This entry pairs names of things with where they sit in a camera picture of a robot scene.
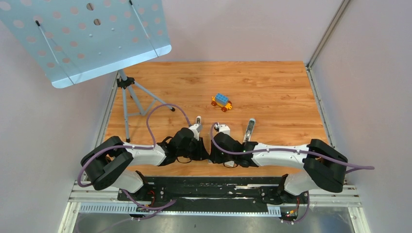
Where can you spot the blue perforated music stand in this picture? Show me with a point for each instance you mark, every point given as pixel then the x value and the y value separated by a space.
pixel 59 60

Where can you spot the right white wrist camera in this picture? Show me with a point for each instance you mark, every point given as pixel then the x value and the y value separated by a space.
pixel 222 128

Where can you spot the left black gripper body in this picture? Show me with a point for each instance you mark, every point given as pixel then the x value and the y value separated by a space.
pixel 191 151

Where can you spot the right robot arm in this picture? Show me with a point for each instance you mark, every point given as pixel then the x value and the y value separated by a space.
pixel 321 167

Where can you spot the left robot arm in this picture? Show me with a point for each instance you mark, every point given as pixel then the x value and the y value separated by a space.
pixel 107 164

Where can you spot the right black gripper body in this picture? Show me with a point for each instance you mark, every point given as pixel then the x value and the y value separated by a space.
pixel 228 157

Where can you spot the white staple box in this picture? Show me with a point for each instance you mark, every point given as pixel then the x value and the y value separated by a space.
pixel 229 164

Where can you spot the grey white stapler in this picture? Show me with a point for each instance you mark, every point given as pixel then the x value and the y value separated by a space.
pixel 249 130

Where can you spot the toy brick car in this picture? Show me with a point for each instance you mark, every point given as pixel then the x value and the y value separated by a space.
pixel 222 101

